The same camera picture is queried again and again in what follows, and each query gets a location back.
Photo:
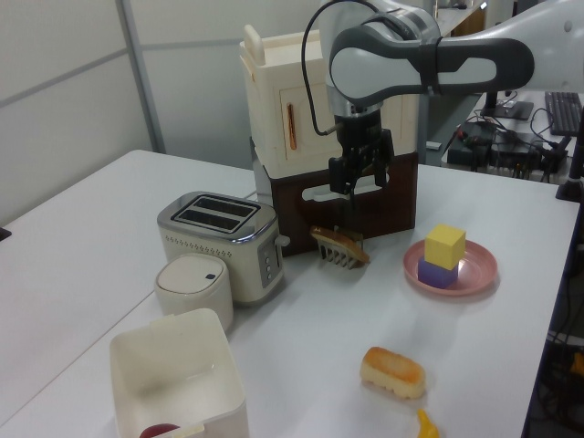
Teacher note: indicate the pink plate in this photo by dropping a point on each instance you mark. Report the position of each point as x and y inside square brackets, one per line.
[474, 278]

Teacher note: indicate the yellow banana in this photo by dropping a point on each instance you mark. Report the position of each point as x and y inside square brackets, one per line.
[428, 426]

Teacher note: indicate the oblong bread bun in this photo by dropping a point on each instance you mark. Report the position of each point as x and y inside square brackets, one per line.
[392, 372]

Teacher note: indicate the black keyboard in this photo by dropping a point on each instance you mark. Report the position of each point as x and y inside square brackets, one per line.
[566, 111]

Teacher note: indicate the metal toast rack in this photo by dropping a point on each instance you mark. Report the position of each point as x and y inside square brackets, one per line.
[335, 259]

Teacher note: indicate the black desk clamp post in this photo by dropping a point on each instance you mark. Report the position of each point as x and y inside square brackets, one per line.
[572, 182]

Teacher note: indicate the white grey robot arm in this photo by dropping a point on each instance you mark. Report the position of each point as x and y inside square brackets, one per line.
[388, 68]

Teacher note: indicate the small cream lidded bin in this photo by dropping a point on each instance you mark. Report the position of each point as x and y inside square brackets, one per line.
[194, 292]

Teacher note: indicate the yellow cube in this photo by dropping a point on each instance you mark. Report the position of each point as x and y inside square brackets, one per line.
[445, 246]

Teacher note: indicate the open cream plastic box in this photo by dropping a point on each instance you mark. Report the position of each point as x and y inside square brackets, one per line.
[178, 365]

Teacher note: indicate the brown toast slice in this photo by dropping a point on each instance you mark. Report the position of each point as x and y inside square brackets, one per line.
[340, 244]

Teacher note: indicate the black electronics box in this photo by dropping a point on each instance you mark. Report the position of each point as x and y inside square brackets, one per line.
[502, 153]

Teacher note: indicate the purple cube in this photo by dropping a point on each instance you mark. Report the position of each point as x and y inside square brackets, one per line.
[435, 276]

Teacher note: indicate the red apple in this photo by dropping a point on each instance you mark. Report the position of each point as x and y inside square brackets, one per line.
[159, 431]

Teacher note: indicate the dark brown crate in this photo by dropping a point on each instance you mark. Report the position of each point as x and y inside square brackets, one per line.
[292, 214]

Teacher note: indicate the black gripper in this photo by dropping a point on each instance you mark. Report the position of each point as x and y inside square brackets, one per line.
[359, 137]

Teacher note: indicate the cream chrome toaster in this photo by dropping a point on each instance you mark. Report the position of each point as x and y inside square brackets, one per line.
[214, 246]

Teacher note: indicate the cream oven appliance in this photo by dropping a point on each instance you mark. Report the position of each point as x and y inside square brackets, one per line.
[274, 91]

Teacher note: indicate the black monitor stand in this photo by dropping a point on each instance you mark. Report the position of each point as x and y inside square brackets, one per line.
[506, 108]

